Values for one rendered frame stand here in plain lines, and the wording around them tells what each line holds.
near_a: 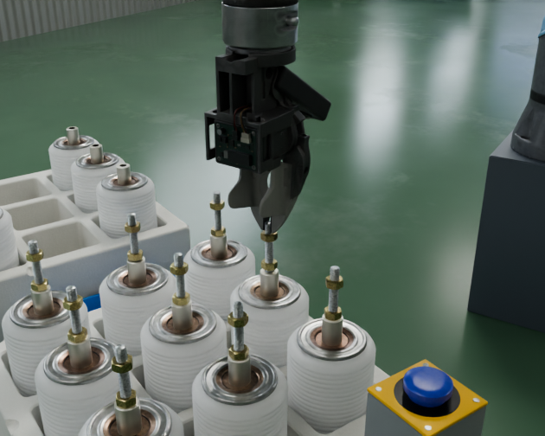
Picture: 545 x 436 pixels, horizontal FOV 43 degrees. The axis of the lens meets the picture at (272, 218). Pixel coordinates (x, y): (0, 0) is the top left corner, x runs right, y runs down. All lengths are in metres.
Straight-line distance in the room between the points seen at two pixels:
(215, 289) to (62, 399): 0.27
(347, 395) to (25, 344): 0.36
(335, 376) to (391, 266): 0.71
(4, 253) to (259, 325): 0.45
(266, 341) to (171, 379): 0.12
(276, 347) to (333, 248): 0.67
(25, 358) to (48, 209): 0.54
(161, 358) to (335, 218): 0.91
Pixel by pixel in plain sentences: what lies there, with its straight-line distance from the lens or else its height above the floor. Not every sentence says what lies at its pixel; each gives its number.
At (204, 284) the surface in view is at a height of 0.23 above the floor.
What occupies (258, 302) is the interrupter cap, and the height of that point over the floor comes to 0.25.
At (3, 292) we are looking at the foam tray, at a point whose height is 0.16.
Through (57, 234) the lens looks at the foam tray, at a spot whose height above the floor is 0.16.
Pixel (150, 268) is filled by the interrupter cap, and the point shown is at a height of 0.25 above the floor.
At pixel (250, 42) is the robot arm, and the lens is 0.68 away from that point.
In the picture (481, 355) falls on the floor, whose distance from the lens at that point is 1.20.
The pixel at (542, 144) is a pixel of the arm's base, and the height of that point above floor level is 0.33.
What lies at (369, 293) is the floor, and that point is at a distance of 1.32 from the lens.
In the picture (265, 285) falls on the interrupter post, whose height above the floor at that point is 0.27.
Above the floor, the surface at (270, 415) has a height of 0.24.
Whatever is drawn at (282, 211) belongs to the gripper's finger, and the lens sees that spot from 0.77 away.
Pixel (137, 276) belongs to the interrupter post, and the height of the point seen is 0.26.
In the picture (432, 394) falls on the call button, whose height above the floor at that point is 0.33.
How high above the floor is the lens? 0.69
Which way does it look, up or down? 26 degrees down
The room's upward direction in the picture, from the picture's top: straight up
